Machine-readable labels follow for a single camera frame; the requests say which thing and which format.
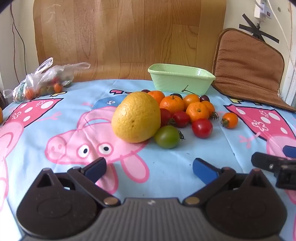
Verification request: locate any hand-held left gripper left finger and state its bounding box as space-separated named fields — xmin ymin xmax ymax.
xmin=35 ymin=157 xmax=121 ymax=208

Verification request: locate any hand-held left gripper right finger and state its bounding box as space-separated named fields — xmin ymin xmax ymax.
xmin=183 ymin=158 xmax=270 ymax=207

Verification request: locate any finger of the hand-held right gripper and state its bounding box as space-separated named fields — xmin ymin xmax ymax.
xmin=282 ymin=146 xmax=296 ymax=159
xmin=251 ymin=152 xmax=296 ymax=174

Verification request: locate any red tomato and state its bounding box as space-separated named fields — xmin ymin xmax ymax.
xmin=191 ymin=118 xmax=213 ymax=139
xmin=159 ymin=108 xmax=173 ymax=127

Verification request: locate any green tomato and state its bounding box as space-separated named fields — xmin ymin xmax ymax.
xmin=154 ymin=125 xmax=185 ymax=149

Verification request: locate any orange tomato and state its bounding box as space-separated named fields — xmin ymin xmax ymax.
xmin=221 ymin=112 xmax=238 ymax=129

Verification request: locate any red strawberry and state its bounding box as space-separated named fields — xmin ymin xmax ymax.
xmin=171 ymin=111 xmax=190 ymax=128

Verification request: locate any orange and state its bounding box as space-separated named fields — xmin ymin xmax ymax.
xmin=111 ymin=91 xmax=162 ymax=143

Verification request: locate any light green plastic basin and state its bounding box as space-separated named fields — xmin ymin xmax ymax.
xmin=147 ymin=63 xmax=216 ymax=95

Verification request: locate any cartoon pig printed tablecloth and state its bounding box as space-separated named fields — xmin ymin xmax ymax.
xmin=0 ymin=79 xmax=296 ymax=241

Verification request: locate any brown seat cushion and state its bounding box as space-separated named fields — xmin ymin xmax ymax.
xmin=211 ymin=28 xmax=296 ymax=113

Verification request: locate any clear plastic bag with produce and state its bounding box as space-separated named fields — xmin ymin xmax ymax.
xmin=3 ymin=57 xmax=91 ymax=103

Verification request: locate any black tape cross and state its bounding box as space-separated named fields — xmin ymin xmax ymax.
xmin=239 ymin=13 xmax=280 ymax=44

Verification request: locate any wooden board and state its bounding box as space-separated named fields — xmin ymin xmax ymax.
xmin=33 ymin=0 xmax=227 ymax=82

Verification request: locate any white cable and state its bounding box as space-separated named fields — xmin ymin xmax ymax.
xmin=268 ymin=0 xmax=296 ymax=61

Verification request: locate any black wall cable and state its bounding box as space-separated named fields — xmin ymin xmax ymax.
xmin=10 ymin=0 xmax=27 ymax=84

